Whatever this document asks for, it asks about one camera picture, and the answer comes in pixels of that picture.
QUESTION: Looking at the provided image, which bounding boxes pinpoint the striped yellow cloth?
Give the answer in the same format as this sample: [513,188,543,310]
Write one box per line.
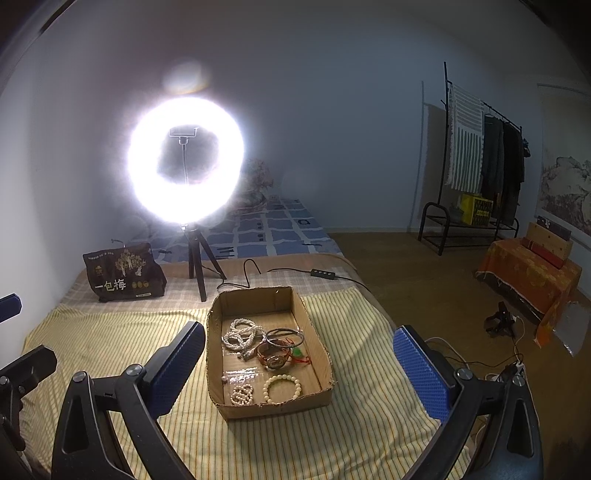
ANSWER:
[23,286,472,480]

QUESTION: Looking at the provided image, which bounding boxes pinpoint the black tripod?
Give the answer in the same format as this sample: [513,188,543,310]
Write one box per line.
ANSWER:
[178,138,227,303]

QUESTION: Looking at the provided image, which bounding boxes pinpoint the grey green coat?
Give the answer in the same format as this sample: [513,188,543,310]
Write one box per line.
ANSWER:
[480,113,505,213]

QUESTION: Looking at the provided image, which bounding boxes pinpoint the cardboard box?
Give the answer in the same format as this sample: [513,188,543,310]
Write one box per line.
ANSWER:
[205,286,335,421]

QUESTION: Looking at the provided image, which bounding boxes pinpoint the black clamp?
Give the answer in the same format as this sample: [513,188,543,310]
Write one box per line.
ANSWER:
[484,302,517,337]

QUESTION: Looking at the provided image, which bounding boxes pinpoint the ring light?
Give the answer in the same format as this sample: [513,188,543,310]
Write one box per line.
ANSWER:
[127,95,245,227]

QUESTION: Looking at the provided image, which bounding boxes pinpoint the phone holder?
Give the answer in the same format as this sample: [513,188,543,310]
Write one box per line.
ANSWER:
[168,124,200,146]

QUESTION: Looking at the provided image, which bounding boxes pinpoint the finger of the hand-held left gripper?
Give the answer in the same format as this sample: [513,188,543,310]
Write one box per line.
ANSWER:
[0,346,58,450]
[0,293,23,324]

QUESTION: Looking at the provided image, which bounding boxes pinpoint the blue patterned bedsheet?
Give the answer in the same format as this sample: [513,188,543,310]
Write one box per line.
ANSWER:
[111,198,345,265]

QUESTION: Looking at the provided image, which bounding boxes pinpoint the dark teal bangle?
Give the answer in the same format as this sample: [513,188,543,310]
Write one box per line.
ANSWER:
[264,328,305,348]

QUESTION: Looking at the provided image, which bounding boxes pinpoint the silver board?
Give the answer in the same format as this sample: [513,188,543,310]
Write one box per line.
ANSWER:
[556,302,591,356]

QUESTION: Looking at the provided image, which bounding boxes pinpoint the black snack bag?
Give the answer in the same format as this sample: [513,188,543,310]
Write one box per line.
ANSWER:
[83,242,168,303]

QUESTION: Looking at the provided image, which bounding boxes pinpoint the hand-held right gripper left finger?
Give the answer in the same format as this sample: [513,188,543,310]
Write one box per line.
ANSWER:
[51,320,206,480]

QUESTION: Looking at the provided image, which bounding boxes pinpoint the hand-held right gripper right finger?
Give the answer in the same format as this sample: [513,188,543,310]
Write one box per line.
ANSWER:
[392,325,542,480]

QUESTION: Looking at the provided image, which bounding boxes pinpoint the brown wrist watch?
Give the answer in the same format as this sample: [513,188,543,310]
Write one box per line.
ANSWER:
[256,342,293,370]

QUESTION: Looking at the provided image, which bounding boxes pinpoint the yellow box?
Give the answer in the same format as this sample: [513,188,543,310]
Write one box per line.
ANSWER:
[461,193,495,226]

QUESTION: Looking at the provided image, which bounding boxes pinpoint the floral pillow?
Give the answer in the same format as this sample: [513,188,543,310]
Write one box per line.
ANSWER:
[226,159,275,215]

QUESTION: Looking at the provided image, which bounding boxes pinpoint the wall scroll painting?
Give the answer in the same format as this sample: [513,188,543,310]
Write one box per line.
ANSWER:
[536,83,591,232]

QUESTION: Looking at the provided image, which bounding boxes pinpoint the dark red box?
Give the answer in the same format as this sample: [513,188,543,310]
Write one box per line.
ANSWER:
[521,237,566,269]

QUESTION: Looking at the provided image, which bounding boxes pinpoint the clear plastic bag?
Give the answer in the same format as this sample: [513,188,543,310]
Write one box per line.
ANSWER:
[222,368,262,384]

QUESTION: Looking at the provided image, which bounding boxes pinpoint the black cable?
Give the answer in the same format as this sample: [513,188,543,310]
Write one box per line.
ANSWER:
[217,258,365,296]

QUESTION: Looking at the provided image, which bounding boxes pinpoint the orange cloth covered table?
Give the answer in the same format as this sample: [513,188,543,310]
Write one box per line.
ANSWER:
[475,237,581,347]

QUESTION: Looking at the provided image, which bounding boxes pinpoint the black coat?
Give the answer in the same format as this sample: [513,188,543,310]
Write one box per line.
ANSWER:
[501,120,527,227]

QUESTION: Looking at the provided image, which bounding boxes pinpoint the wooden box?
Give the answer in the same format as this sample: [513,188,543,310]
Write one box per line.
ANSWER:
[526,216,573,261]

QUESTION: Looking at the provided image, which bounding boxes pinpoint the white cable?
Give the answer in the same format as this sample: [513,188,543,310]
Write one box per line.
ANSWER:
[425,337,467,365]

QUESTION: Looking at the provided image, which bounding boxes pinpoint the black clothes rack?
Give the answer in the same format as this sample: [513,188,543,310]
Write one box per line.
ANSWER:
[418,62,532,256]

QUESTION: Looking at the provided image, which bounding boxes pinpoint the striped hanging cloth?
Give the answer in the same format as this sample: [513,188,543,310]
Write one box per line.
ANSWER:
[448,83,485,190]

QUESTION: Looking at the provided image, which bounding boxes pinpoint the beige checked blanket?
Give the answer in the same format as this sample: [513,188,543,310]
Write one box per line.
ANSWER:
[58,256,365,315]

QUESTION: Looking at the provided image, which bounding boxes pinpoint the thin pearl necklace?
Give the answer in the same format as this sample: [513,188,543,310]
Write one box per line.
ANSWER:
[230,383,256,407]

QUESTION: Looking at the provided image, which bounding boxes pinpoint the cream bead bracelet red cord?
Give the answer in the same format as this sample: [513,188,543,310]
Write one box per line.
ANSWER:
[263,375,303,404]

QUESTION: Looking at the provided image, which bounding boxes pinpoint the twisted pearl necklace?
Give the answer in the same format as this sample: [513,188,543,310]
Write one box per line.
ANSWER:
[222,318,266,361]

